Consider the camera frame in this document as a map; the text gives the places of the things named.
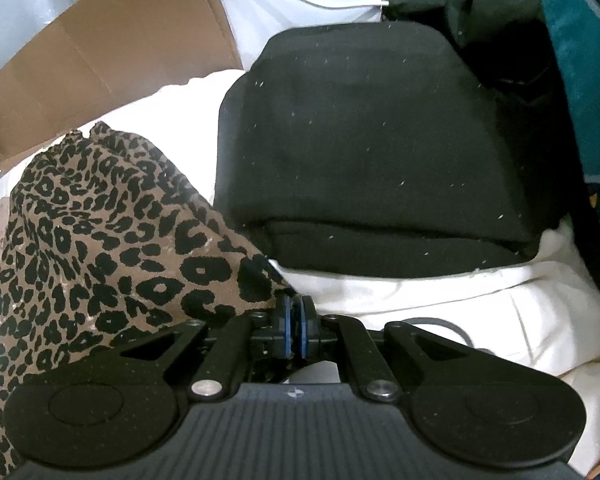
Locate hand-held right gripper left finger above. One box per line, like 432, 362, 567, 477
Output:
117, 294, 294, 403

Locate black clothes heap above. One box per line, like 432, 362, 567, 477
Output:
382, 0, 566, 111

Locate folded black clothes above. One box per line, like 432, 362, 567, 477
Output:
214, 22, 566, 281

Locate brown cardboard sheet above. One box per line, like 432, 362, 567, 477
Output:
0, 0, 246, 171

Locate cream bear print bedsheet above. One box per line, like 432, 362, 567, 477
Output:
0, 67, 600, 401

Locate leopard print garment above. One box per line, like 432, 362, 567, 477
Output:
0, 122, 301, 480

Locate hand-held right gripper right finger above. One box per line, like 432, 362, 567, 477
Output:
298, 294, 482, 404

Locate teal printed garment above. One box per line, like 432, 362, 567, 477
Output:
537, 0, 600, 251

